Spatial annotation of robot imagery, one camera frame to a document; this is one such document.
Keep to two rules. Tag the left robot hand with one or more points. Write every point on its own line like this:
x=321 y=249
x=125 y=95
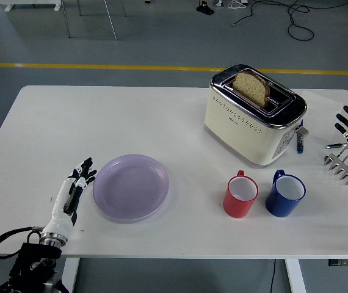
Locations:
x=59 y=213

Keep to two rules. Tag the purple plastic plate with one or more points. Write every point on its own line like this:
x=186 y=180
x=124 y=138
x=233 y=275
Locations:
x=131 y=187

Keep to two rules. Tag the brown bread slice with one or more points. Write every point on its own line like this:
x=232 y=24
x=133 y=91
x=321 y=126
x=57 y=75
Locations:
x=250 y=88

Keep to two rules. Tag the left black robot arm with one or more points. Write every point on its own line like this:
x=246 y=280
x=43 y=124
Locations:
x=36 y=262

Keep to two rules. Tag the metal toast rack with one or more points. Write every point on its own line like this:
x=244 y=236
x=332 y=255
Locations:
x=342 y=169

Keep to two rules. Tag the black ballpoint pen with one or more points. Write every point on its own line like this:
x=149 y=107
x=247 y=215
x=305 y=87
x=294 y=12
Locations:
x=335 y=145

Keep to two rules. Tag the blue marker pen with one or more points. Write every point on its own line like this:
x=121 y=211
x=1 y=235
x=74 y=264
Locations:
x=300 y=146

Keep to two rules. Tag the white table leg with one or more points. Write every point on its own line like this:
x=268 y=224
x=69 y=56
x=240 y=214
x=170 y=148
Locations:
x=68 y=274
x=296 y=276

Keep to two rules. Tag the blue mug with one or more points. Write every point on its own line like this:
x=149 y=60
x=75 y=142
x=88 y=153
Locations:
x=281 y=206

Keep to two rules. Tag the cream chrome toaster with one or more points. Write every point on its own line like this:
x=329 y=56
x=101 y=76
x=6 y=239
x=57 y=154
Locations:
x=238 y=134

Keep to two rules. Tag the red mug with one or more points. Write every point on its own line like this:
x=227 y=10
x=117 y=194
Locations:
x=238 y=206

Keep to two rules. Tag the white furniture base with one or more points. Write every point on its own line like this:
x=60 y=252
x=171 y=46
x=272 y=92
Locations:
x=30 y=3

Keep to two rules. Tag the black floor device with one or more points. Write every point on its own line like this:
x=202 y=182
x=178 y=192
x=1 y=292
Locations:
x=204 y=7

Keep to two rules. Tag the metal chair frame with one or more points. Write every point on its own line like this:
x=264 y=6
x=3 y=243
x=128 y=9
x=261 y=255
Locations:
x=110 y=21

